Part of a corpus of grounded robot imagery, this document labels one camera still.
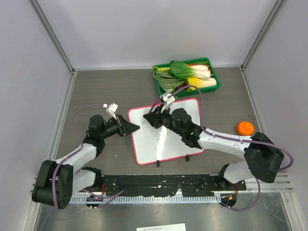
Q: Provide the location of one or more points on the pink framed whiteboard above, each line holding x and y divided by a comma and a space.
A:
152, 145

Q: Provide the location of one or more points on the green bok choy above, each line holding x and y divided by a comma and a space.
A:
183, 71

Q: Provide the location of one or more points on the white paper label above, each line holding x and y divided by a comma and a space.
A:
172, 227

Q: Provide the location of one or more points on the orange ball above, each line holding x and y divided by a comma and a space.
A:
245, 128

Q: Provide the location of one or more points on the red chili pepper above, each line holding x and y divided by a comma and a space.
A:
200, 67

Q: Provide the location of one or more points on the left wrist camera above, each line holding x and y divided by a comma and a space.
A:
111, 109

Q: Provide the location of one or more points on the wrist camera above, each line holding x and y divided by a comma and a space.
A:
167, 100
111, 109

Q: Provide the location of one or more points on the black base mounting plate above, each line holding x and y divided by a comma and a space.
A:
191, 185

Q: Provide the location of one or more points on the grey slotted cable duct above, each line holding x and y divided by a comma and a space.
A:
84, 198

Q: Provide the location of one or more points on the yellow leaf cabbage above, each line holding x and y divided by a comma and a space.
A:
200, 83

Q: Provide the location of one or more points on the right aluminium frame post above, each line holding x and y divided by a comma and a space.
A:
278, 4

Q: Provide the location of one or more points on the aluminium frame post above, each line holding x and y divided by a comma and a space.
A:
278, 4
47, 26

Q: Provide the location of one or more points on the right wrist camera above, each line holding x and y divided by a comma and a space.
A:
167, 100

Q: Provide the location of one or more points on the left aluminium frame post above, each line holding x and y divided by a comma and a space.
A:
47, 26

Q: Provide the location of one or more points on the green plastic tray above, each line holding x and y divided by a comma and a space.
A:
186, 89

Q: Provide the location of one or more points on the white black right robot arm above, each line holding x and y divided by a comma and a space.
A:
261, 159

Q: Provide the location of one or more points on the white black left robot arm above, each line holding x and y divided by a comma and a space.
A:
58, 180

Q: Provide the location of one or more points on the green long beans bundle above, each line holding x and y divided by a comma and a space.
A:
166, 80

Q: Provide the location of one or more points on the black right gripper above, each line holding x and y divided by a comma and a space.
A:
155, 118

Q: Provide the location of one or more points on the magenta capped whiteboard marker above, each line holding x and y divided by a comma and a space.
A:
153, 106

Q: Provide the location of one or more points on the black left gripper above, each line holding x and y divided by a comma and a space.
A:
124, 127

